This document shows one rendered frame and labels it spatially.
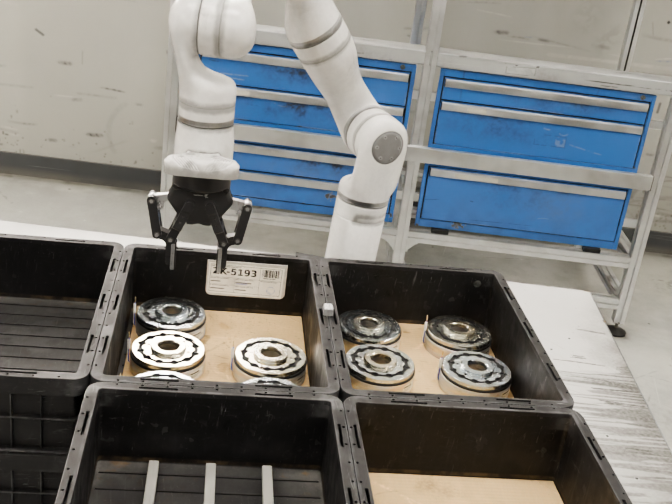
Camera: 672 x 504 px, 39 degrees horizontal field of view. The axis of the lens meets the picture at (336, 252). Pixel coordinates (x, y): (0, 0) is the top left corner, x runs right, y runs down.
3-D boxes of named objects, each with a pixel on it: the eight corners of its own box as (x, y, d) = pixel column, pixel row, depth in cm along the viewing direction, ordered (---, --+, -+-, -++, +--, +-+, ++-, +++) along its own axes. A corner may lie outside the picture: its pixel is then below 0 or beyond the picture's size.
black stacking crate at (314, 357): (124, 311, 153) (126, 246, 148) (308, 323, 157) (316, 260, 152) (87, 463, 117) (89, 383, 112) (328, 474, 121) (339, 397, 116)
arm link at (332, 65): (326, 5, 156) (351, 21, 148) (390, 129, 173) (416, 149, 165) (280, 37, 155) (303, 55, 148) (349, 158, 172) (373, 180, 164)
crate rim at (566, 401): (316, 270, 153) (318, 256, 152) (497, 283, 157) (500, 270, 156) (339, 411, 117) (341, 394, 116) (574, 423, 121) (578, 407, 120)
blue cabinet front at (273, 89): (187, 196, 335) (197, 36, 312) (391, 221, 337) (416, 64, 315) (186, 199, 332) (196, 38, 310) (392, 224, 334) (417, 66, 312)
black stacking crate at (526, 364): (310, 323, 157) (318, 260, 152) (486, 335, 161) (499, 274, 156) (331, 474, 121) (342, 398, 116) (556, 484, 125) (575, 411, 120)
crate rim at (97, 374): (125, 256, 149) (125, 242, 148) (316, 270, 153) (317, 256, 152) (87, 397, 113) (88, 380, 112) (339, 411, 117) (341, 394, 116)
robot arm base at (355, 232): (325, 265, 181) (342, 183, 174) (372, 278, 181) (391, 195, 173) (315, 286, 173) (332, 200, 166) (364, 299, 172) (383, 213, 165)
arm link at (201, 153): (162, 176, 116) (165, 127, 113) (169, 147, 126) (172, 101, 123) (238, 182, 117) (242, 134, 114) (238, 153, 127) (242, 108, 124)
